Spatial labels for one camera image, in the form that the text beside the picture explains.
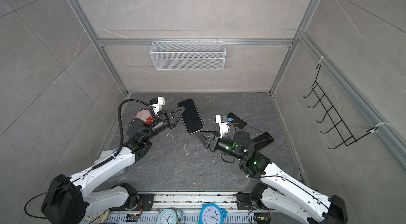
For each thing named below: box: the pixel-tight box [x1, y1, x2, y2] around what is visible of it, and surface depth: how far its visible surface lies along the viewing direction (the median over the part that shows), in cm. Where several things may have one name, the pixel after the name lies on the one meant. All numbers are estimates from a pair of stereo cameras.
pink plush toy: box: [135, 109, 154, 125], surface depth 100 cm
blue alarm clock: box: [198, 202, 229, 224], surface depth 70 cm
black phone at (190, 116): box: [177, 98, 205, 135], surface depth 64 cm
